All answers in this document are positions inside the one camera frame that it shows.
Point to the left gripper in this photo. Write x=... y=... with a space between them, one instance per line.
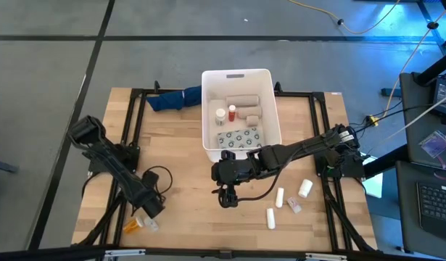
x=152 y=206

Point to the white plastic tube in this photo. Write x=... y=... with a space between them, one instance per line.
x=279 y=197
x=270 y=218

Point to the medium beige bandage roll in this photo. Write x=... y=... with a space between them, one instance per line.
x=251 y=111

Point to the white pill bottle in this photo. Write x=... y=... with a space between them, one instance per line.
x=305 y=188

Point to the white plastic bin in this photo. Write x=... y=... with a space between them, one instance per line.
x=215 y=87

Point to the black side desk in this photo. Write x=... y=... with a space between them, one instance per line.
x=418 y=123
x=407 y=203

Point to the grey patterned blister pack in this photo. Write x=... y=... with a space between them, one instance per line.
x=240 y=138

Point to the orange pill bottle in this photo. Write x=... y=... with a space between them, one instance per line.
x=132 y=226

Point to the black stand rods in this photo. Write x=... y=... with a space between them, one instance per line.
x=434 y=34

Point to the small clear vial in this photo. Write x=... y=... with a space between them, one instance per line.
x=151 y=224
x=294 y=205

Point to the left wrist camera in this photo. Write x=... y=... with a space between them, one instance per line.
x=150 y=178

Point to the red bottle white cap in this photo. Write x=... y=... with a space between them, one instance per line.
x=232 y=114

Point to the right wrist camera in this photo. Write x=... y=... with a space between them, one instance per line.
x=228 y=156

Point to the grey floor object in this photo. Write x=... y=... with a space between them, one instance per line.
x=3 y=166

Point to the silver beam bracket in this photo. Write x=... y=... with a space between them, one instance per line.
x=326 y=256
x=124 y=252

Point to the long beige bandage roll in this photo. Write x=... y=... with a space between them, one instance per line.
x=242 y=100

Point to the black diagonal pole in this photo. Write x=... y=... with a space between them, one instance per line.
x=434 y=67
x=386 y=161

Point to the black laptop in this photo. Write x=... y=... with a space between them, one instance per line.
x=444 y=96

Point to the black keyboard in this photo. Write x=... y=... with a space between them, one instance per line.
x=438 y=206

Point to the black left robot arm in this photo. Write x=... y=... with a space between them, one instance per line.
x=114 y=163

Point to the small beige bandage roll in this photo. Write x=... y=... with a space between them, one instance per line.
x=252 y=120

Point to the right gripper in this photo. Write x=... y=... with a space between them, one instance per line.
x=231 y=173

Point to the small black floor box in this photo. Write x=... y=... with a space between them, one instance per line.
x=387 y=91

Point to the blue cloth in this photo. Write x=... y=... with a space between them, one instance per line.
x=172 y=100

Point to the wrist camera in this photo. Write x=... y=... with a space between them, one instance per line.
x=150 y=178
x=228 y=156

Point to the black overhead crossbeam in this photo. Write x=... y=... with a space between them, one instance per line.
x=222 y=254

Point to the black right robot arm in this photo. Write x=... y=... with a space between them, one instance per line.
x=306 y=145

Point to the white-capped jar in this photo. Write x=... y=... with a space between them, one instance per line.
x=220 y=116

